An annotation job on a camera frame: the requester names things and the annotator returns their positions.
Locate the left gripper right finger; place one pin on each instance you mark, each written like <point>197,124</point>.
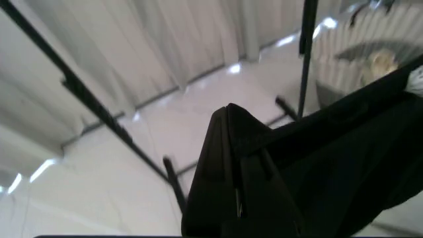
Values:
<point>264,205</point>

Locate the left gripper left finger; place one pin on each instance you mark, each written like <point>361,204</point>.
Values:
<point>205,205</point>

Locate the black garment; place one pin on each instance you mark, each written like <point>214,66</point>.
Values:
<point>347,158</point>

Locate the white laundry basket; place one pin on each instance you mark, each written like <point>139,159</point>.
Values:
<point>337,63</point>

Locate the black clothes rack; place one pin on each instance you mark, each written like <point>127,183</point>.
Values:
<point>86,96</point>

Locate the cream printed garment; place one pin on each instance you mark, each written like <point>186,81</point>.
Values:
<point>380,64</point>

